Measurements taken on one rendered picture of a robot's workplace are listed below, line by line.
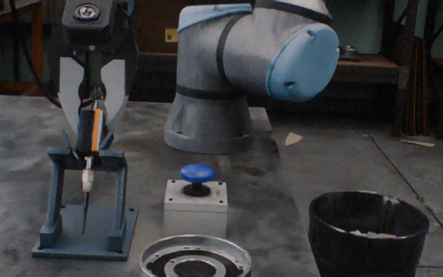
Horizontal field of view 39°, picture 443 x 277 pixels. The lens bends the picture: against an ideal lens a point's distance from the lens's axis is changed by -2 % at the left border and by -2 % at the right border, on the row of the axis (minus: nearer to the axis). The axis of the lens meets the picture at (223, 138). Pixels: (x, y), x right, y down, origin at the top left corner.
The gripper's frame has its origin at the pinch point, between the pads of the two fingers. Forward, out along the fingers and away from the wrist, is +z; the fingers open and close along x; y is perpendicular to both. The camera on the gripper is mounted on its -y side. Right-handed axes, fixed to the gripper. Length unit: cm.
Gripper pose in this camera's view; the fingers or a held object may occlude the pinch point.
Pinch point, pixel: (93, 126)
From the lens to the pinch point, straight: 72.5
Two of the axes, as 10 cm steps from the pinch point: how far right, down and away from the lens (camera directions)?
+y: -0.3, -2.9, 9.6
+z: -0.6, 9.5, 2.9
